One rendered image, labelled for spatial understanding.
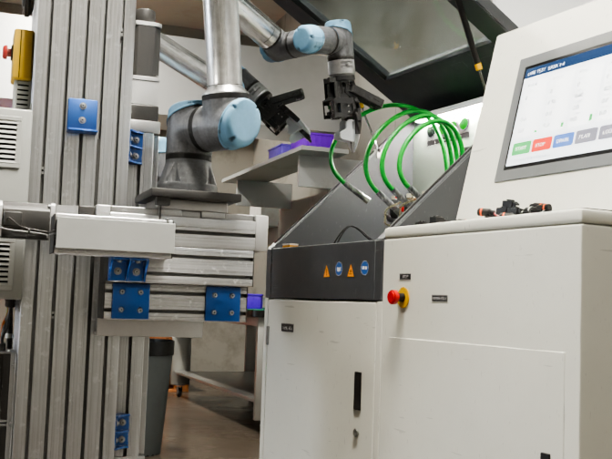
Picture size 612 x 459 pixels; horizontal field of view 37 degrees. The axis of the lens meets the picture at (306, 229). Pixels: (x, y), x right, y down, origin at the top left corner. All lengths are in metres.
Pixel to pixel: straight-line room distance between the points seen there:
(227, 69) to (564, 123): 0.82
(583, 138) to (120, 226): 1.09
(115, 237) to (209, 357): 7.02
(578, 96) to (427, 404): 0.82
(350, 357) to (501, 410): 0.63
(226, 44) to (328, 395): 1.02
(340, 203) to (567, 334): 1.40
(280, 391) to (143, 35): 1.14
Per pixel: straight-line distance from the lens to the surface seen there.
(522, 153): 2.40
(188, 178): 2.27
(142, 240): 2.11
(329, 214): 3.07
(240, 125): 2.20
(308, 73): 7.11
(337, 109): 2.56
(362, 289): 2.47
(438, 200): 2.50
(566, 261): 1.87
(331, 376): 2.61
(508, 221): 2.00
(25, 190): 2.36
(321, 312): 2.66
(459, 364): 2.12
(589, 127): 2.25
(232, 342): 9.14
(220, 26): 2.25
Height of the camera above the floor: 0.78
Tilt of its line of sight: 5 degrees up
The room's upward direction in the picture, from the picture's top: 2 degrees clockwise
